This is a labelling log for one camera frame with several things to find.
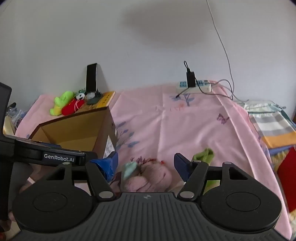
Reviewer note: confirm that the pink floral bedsheet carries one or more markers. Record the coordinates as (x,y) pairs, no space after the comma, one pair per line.
(192,129)

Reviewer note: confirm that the striped folded blanket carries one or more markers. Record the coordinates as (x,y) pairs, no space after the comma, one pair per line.
(272,129)

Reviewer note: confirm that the black smartphone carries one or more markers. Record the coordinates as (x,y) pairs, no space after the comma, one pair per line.
(91,77)

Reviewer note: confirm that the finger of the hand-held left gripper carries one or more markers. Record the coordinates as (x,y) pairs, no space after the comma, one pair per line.
(91,157)

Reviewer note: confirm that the pile of plastic clutter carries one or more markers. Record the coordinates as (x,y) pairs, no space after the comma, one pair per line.
(13,113)

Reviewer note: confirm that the dark phone stand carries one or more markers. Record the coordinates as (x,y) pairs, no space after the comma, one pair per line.
(94,99)

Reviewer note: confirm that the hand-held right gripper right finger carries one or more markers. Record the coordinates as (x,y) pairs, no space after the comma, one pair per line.
(182,167)

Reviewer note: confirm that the light green plush toy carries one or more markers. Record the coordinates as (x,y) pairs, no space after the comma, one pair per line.
(204,154)

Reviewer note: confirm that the red plush toy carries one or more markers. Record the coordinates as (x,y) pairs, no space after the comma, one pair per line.
(72,107)

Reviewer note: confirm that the red box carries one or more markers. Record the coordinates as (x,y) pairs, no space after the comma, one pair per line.
(288,173)

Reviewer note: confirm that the cardboard box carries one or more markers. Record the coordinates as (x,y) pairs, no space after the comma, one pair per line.
(76,132)

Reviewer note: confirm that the yellow blue patterned blanket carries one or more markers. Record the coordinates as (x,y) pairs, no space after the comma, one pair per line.
(278,155)

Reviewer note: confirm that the yellow book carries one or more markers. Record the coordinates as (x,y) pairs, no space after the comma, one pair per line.
(104,100)

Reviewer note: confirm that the black charger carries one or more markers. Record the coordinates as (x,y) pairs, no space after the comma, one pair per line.
(190,79)

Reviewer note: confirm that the white power strip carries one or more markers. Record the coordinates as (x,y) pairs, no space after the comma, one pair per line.
(194,87)

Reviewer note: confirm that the neon green plush toy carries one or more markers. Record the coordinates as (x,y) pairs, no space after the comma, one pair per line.
(60,102)

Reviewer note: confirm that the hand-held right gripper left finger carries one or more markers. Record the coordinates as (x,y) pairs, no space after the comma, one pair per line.
(108,165)

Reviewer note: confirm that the mint green cloth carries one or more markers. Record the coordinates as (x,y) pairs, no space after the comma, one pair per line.
(130,169)

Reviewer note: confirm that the small panda plush toy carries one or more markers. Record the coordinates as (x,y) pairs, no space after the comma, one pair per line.
(81,95)

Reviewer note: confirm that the pink plush toy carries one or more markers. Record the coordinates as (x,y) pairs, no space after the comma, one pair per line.
(152,177)

